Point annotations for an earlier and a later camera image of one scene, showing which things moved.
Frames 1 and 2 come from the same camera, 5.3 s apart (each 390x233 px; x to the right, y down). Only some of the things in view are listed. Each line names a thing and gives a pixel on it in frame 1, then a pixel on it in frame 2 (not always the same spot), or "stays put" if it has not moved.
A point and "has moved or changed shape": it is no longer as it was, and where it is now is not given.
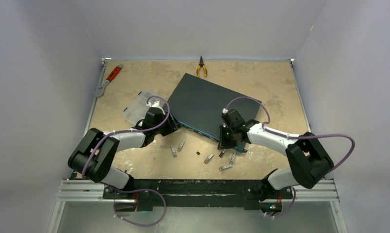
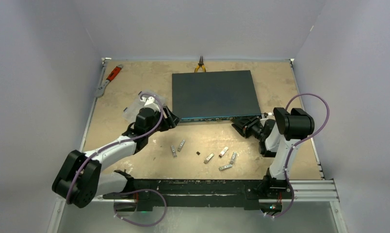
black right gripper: [224, 143] -> [248, 123]
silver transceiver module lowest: [225, 166] stays put
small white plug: [181, 145] stays put
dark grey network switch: [199, 105] has moved or changed shape
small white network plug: [173, 151] stays put
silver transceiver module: [221, 153] stays put
